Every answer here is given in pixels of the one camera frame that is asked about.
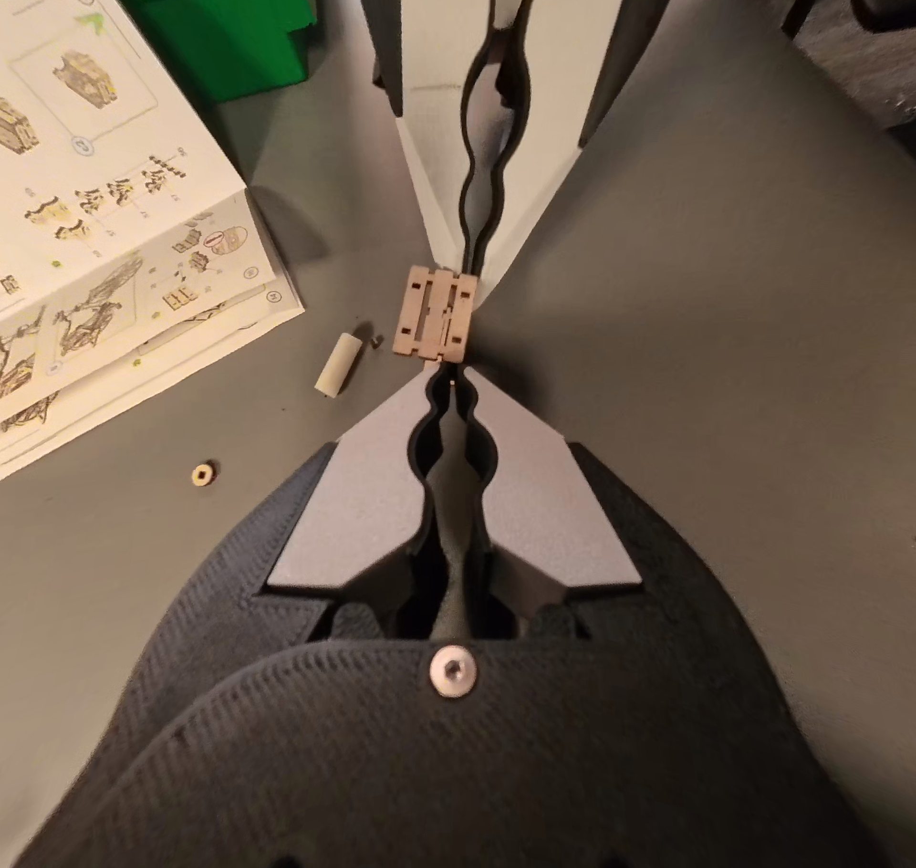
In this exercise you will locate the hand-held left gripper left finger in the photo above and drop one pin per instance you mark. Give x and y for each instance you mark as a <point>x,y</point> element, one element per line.
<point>343,517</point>

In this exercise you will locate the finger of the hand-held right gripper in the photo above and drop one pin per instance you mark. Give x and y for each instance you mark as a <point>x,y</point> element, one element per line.
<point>433,95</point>
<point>565,95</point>

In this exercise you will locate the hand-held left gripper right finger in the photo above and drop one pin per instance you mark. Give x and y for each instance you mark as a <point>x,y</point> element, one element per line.
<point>558,517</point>

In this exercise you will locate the small notched wooden model part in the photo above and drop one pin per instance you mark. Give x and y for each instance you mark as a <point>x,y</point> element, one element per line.
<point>445,360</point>

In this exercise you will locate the slatted wooden model panel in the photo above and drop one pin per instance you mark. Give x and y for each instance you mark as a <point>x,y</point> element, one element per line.
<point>419,310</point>

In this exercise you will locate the cream cylindrical wax stick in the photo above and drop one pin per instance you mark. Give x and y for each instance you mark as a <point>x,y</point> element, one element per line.
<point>339,365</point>

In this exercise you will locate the tiny dark peg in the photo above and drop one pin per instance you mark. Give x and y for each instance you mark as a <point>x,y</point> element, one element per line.
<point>369,335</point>

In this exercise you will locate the green box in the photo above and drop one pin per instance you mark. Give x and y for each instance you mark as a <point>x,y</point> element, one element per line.
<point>229,30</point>

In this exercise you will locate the white instruction booklet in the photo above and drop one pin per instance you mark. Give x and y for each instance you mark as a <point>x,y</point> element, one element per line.
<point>107,238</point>

